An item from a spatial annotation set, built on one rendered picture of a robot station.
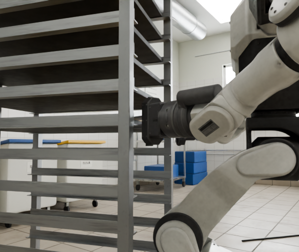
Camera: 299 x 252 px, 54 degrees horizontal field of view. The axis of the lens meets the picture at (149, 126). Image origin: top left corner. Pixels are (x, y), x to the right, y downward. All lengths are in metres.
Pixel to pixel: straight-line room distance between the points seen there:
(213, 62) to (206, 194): 5.55
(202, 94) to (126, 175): 0.27
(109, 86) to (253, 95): 0.39
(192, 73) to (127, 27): 5.73
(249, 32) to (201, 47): 5.73
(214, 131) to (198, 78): 5.82
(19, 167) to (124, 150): 2.18
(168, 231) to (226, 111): 0.43
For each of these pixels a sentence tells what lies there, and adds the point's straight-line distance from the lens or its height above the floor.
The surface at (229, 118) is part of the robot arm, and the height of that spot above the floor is 0.76.
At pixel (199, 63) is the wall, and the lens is 6.44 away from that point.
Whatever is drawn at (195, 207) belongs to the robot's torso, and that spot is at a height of 0.54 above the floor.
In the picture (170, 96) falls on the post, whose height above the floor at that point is 0.91.
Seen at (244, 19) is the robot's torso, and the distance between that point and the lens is 0.82.
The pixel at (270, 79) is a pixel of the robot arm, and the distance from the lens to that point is 0.48.
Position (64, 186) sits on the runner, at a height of 0.61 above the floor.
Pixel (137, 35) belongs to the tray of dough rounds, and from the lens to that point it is 0.90.
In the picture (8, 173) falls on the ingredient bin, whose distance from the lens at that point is 2.80.
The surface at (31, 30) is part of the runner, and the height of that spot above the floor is 1.05.
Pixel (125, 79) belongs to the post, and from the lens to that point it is 0.72.
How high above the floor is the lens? 0.72
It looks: 4 degrees up
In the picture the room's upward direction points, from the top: straight up
